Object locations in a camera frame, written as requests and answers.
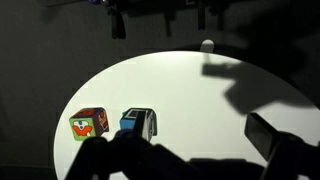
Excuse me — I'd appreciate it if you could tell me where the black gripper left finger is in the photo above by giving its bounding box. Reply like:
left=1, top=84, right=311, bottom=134
left=64, top=110, right=201, bottom=180

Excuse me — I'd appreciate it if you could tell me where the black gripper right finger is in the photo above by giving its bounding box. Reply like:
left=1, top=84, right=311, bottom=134
left=244, top=112, right=320, bottom=180

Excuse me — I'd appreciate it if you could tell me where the green orange purple picture block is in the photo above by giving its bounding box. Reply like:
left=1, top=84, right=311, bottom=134
left=68, top=106, right=110, bottom=142

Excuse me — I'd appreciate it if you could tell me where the small white round knob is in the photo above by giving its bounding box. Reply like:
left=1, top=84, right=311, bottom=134
left=199, top=39, right=215, bottom=53

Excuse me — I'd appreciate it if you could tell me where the black spring clamp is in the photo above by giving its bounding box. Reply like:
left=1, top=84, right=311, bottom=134
left=106, top=1, right=128, bottom=41

